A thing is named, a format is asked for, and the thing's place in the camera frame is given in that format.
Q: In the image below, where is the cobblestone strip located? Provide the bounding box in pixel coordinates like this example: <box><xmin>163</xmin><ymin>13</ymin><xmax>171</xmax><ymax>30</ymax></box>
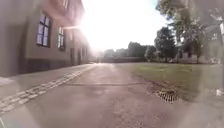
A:
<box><xmin>0</xmin><ymin>65</ymin><xmax>96</xmax><ymax>115</ymax></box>

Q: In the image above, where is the round drain grate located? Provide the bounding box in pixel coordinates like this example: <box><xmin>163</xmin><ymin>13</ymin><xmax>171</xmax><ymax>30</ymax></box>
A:
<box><xmin>156</xmin><ymin>89</ymin><xmax>181</xmax><ymax>103</ymax></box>

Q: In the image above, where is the low wall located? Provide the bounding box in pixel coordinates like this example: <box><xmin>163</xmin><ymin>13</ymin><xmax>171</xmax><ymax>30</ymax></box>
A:
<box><xmin>99</xmin><ymin>56</ymin><xmax>148</xmax><ymax>64</ymax></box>

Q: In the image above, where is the large tree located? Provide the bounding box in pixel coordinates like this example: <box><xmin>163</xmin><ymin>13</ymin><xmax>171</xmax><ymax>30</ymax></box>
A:
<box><xmin>155</xmin><ymin>0</ymin><xmax>224</xmax><ymax>64</ymax></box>

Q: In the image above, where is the row of trees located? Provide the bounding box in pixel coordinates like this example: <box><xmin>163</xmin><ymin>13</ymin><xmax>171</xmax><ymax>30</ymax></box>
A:
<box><xmin>103</xmin><ymin>26</ymin><xmax>178</xmax><ymax>64</ymax></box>

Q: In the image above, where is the grey paved pavement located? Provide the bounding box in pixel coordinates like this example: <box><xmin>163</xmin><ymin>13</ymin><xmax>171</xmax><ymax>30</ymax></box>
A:
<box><xmin>0</xmin><ymin>63</ymin><xmax>94</xmax><ymax>100</ymax></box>

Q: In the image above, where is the brown gravel path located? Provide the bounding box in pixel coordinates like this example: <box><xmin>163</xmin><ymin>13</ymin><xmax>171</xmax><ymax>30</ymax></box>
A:
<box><xmin>0</xmin><ymin>63</ymin><xmax>224</xmax><ymax>128</ymax></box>

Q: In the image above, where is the grass lawn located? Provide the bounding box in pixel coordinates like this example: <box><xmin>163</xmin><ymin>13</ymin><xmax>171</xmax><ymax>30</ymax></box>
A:
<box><xmin>117</xmin><ymin>62</ymin><xmax>224</xmax><ymax>102</ymax></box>

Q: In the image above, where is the beige building with windows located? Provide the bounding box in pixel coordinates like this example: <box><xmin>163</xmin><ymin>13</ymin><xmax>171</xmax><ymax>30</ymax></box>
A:
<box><xmin>0</xmin><ymin>0</ymin><xmax>95</xmax><ymax>78</ymax></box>

